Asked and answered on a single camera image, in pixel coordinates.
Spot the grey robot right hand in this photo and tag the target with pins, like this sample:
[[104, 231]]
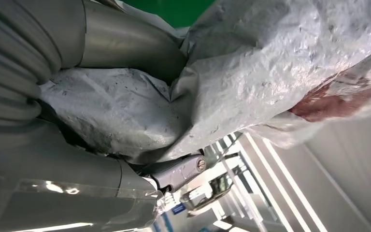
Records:
[[60, 179]]

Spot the green belt conveyor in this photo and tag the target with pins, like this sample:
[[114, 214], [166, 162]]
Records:
[[172, 11]]

